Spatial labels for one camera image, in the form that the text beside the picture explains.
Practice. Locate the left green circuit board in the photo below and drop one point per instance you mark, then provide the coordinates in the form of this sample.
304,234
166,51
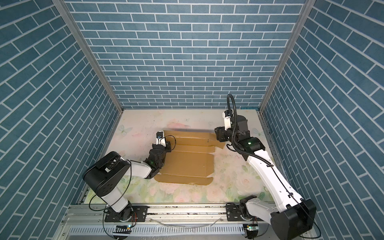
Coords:
122,229

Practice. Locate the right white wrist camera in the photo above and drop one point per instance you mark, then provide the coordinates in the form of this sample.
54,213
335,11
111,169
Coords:
227,114

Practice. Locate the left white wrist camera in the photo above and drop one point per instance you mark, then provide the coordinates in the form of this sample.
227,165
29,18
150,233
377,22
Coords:
160,138

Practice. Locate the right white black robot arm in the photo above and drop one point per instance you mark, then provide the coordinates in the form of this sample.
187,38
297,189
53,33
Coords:
290,215

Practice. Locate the white slotted cable duct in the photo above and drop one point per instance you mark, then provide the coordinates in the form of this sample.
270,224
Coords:
158,230

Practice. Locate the left aluminium corner post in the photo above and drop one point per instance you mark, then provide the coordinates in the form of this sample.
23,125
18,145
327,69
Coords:
78,36

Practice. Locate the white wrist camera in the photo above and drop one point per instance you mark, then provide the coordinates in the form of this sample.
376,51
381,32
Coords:
227,114
160,138

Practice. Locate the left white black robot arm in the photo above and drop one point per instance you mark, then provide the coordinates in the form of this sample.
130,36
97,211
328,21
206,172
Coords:
103,176

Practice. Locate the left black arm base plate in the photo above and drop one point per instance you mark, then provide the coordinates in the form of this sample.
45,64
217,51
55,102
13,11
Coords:
130,213

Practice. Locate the right aluminium corner post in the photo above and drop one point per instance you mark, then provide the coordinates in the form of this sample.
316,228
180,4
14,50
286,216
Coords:
303,16

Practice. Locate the green circuit board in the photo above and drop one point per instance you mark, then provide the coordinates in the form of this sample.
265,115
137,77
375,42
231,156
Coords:
122,229
251,227

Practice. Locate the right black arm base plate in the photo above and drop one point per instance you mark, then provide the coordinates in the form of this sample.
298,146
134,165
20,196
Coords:
235,214

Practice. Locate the brown cardboard box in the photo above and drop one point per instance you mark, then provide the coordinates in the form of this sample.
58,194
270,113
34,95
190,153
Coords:
191,160

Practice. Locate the aluminium mounting rail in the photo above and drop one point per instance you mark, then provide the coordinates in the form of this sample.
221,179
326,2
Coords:
164,213

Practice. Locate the aluminium corner post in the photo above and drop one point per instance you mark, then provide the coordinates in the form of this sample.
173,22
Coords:
78,36
303,16

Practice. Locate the floral table mat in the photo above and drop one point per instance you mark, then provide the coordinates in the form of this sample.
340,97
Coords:
233,178

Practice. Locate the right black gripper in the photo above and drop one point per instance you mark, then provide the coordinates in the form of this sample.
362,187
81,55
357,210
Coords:
219,133

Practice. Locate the right green circuit board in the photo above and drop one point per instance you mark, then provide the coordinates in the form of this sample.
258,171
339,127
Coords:
251,227

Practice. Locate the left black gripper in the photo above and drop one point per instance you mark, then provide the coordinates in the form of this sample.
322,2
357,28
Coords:
168,149

